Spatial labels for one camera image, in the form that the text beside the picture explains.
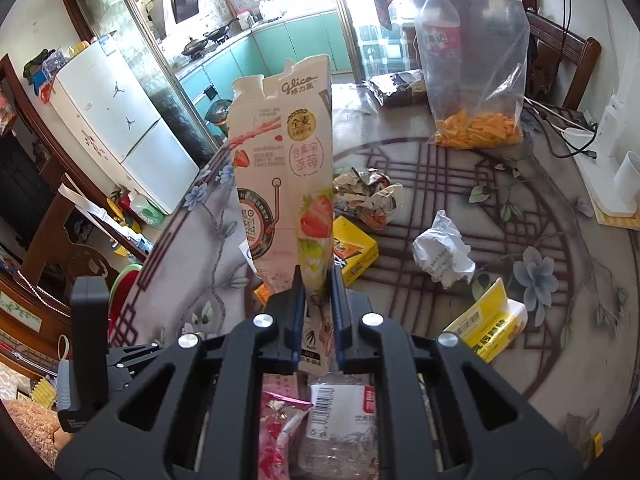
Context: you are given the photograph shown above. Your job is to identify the clear water bottle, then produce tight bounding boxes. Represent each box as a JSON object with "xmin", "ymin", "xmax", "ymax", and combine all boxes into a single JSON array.
[{"xmin": 297, "ymin": 376, "xmax": 378, "ymax": 479}]

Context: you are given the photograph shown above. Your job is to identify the white desk lamp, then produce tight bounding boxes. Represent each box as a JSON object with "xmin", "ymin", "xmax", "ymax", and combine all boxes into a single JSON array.
[{"xmin": 568, "ymin": 96, "xmax": 639, "ymax": 219}]

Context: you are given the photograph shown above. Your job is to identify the yellow medicine box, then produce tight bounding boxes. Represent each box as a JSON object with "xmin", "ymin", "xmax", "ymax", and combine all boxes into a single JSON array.
[{"xmin": 445, "ymin": 278, "xmax": 528, "ymax": 363}]

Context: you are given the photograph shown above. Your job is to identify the green trash bin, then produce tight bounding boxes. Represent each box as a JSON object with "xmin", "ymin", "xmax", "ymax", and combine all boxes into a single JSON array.
[{"xmin": 205, "ymin": 99, "xmax": 232, "ymax": 136}]

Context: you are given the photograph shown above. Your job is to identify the carved wooden chair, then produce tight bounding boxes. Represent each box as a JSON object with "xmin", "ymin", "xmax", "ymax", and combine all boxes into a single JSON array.
[{"xmin": 15, "ymin": 193, "xmax": 118, "ymax": 316}]

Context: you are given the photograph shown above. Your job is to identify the yellow orange drink carton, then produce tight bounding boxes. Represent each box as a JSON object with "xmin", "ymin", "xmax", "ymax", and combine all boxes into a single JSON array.
[{"xmin": 333, "ymin": 217, "xmax": 378, "ymax": 286}]

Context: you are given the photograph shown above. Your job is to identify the pink strawberry Glico box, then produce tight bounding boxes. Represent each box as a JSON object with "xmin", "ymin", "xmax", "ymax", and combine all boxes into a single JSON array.
[{"xmin": 228, "ymin": 54, "xmax": 334, "ymax": 376}]

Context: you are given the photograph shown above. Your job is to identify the clear zip bag orange snacks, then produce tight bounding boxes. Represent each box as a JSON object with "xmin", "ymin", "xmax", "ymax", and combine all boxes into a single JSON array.
[{"xmin": 411, "ymin": 0, "xmax": 529, "ymax": 150}]

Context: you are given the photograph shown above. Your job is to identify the person's left hand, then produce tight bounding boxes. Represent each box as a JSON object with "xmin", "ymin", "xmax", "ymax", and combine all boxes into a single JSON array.
[{"xmin": 2, "ymin": 400, "xmax": 74, "ymax": 469}]

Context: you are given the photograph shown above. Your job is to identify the dark snack package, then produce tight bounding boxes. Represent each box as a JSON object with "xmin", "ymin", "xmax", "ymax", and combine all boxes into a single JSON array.
[{"xmin": 366, "ymin": 70, "xmax": 427, "ymax": 108}]

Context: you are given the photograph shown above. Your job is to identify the dark wooden chair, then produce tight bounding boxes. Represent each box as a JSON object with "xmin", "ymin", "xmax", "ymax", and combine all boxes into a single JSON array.
[{"xmin": 525, "ymin": 9, "xmax": 602, "ymax": 110}]

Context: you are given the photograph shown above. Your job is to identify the pink snack wrapper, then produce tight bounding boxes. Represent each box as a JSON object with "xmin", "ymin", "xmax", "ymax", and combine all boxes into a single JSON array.
[{"xmin": 257, "ymin": 374, "xmax": 312, "ymax": 480}]

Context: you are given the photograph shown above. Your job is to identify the colourful wrapper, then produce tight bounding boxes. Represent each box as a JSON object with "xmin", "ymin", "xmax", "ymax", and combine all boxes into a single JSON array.
[{"xmin": 333, "ymin": 167, "xmax": 405, "ymax": 231}]

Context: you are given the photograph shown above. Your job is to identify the teal kitchen cabinets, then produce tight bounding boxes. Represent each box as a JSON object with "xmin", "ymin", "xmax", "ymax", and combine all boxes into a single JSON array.
[{"xmin": 176, "ymin": 11, "xmax": 352, "ymax": 113}]

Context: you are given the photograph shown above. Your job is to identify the plastic bottle red label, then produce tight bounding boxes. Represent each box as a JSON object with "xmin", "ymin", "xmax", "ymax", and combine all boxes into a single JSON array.
[{"xmin": 416, "ymin": 0, "xmax": 462, "ymax": 120}]

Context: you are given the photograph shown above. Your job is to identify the white paper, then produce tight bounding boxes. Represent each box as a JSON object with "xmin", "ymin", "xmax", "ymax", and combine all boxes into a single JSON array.
[{"xmin": 411, "ymin": 210, "xmax": 475, "ymax": 289}]

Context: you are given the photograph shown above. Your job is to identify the white power strip with cables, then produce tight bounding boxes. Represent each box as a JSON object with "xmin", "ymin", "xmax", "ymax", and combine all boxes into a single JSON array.
[{"xmin": 523, "ymin": 96, "xmax": 599, "ymax": 161}]

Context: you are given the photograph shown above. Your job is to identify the red green plastic stool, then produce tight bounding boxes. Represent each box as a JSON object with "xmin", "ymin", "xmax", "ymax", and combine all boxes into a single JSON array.
[{"xmin": 107, "ymin": 263, "xmax": 142, "ymax": 347}]

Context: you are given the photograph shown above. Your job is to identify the items on top of refrigerator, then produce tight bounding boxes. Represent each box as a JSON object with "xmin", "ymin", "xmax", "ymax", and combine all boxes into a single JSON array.
[{"xmin": 23, "ymin": 41, "xmax": 90, "ymax": 104}]

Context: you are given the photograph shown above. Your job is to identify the black wok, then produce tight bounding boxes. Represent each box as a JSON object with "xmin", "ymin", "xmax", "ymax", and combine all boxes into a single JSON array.
[{"xmin": 181, "ymin": 38, "xmax": 208, "ymax": 56}]

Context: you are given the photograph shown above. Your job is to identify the white two-door refrigerator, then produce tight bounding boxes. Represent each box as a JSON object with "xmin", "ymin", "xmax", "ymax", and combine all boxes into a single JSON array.
[{"xmin": 50, "ymin": 41, "xmax": 198, "ymax": 214}]

